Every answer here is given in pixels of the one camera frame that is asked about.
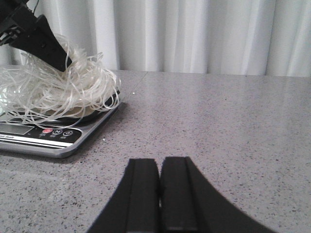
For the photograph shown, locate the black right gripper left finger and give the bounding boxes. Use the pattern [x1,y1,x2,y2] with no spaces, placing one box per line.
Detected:
[88,159,159,233]

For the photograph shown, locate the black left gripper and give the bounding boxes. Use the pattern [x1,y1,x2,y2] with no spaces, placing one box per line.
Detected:
[0,0,71,72]

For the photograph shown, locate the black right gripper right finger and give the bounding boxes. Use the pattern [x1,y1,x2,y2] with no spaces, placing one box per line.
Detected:
[160,157,272,233]

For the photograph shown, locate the white vermicelli noodle bundle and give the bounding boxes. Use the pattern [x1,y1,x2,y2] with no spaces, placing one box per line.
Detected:
[0,34,121,126]

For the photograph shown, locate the black silver kitchen scale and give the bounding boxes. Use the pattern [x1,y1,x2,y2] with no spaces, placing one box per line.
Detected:
[0,87,127,159]

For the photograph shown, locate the white pleated curtain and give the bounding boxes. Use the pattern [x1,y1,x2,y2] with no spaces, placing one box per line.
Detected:
[0,0,311,77]

